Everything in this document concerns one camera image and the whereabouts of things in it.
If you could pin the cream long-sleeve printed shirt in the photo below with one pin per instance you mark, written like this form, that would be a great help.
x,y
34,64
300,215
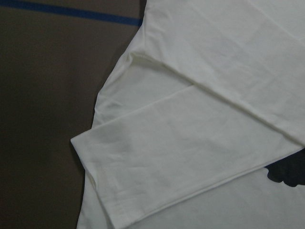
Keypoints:
x,y
201,124

